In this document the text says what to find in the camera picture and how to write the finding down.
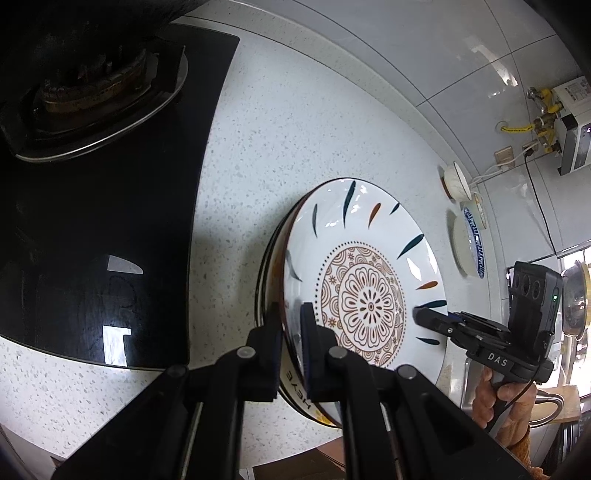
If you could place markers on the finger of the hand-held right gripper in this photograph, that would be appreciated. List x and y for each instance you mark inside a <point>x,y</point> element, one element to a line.
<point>431,321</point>

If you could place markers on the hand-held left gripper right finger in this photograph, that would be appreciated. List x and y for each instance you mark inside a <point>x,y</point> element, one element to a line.
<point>308,350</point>

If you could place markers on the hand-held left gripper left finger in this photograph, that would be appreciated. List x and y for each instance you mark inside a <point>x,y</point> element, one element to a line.
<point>265,364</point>

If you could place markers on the blue patterned plate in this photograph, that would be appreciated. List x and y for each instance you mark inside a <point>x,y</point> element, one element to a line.
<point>467,244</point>

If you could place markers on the white plate with mandala pattern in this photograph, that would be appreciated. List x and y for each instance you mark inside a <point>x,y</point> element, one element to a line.
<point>369,258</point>

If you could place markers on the white plate with black rim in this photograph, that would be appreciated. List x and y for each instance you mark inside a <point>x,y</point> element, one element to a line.
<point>270,267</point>

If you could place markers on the white bowl with orange flower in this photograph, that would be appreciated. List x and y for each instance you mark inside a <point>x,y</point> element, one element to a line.
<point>481,211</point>

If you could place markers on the white bowl with brown rim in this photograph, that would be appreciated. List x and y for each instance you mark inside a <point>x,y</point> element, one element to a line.
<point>455,181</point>

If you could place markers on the person's right forearm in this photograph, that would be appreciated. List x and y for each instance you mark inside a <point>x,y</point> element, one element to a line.
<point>524,454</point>

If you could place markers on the person's right hand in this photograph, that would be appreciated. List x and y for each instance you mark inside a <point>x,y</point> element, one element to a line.
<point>512,406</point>

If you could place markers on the stainless steel pot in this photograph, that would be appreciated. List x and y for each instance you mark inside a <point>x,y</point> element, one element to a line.
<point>575,295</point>

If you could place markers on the white gas meter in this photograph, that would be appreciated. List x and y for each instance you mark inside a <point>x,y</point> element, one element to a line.
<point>575,124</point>

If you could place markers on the yellow gas pipe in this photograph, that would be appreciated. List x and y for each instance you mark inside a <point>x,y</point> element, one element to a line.
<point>545,115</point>

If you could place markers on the black glass gas stove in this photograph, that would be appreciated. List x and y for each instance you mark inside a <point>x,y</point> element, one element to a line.
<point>106,240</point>

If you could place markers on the gas stove burner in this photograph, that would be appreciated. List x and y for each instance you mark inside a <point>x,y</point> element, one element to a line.
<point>92,92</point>

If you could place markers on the wall socket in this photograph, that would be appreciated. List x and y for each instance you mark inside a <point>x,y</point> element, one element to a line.
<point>504,157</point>

